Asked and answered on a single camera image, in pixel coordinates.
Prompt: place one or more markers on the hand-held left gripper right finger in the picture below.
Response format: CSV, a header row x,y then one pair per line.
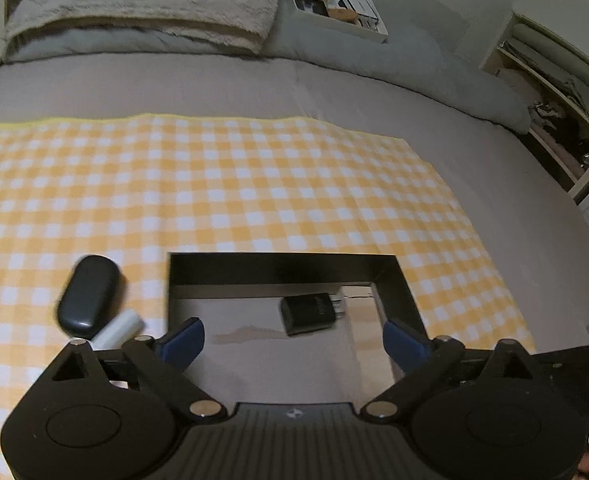
x,y
404,345

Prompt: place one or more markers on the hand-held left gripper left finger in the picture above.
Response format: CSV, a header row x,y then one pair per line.
x,y
182,342

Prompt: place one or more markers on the black charger plug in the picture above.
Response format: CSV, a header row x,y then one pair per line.
x,y
307,315

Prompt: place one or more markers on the black oval case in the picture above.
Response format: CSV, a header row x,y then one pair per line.
x,y
89,295

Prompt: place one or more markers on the black box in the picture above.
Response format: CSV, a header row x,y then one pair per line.
x,y
274,267

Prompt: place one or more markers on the white tube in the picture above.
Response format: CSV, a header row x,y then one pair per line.
x,y
119,329

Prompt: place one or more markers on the yellow checked mat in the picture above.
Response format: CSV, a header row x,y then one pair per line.
x,y
224,185

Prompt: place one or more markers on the white shelf unit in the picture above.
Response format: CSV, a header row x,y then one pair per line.
x,y
549,90

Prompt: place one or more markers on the grey bed sheet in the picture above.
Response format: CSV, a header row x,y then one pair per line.
x,y
174,85

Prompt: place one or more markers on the grey folded duvet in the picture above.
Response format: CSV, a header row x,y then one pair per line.
x,y
424,80

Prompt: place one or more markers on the grey pillow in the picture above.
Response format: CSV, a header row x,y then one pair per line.
x,y
124,45

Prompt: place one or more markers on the white open tray box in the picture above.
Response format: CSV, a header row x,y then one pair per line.
x,y
334,22

